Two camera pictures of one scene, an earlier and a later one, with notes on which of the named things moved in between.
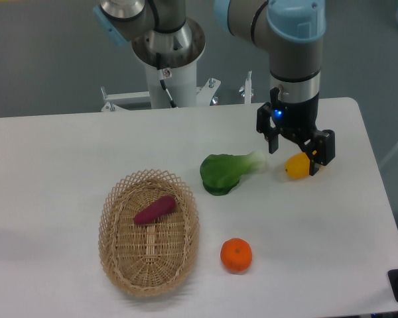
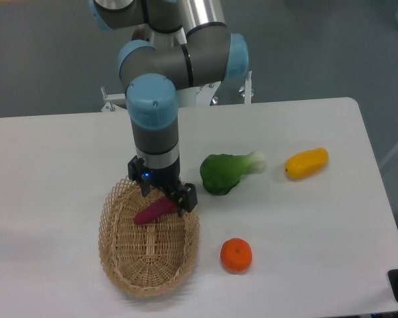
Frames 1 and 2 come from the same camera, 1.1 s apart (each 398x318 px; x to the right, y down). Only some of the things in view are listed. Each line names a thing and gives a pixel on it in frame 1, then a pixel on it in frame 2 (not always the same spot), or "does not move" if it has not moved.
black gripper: (298, 120) to (166, 179)
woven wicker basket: (151, 258) does not move
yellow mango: (297, 165) does not move
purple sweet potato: (157, 209) does not move
